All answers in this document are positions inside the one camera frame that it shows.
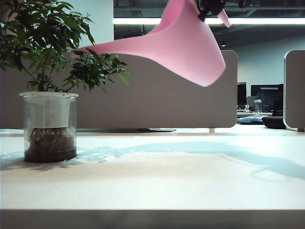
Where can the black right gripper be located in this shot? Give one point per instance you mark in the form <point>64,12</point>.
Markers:
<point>212,7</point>

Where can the pink plastic watering can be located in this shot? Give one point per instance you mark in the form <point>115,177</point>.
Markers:
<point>186,47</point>

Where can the green leafy plant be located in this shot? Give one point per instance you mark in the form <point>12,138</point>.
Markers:
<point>40,28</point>

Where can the clear glass plant pot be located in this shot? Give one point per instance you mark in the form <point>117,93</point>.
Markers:
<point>72,143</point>

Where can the white inner plant pot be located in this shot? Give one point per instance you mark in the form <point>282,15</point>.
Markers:
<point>47,112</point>

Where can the long ceiling light strip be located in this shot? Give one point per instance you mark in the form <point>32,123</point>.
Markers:
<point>135,21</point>

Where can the black computer monitor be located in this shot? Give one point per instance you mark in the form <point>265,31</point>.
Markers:
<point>269,95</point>
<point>241,94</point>

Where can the wide beige desk partition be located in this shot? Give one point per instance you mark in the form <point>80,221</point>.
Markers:
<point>152,100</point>

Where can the small clear glass jar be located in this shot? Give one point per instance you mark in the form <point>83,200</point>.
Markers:
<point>257,106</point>

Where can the blue patterned cushion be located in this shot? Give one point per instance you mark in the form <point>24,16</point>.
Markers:
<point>250,120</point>

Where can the grey flat stand base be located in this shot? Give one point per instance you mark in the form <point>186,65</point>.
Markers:
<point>162,129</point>

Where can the beige partition with white edge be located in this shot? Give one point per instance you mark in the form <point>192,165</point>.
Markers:
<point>295,95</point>

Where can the black round cushion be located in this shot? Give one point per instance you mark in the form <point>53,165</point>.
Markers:
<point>274,122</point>

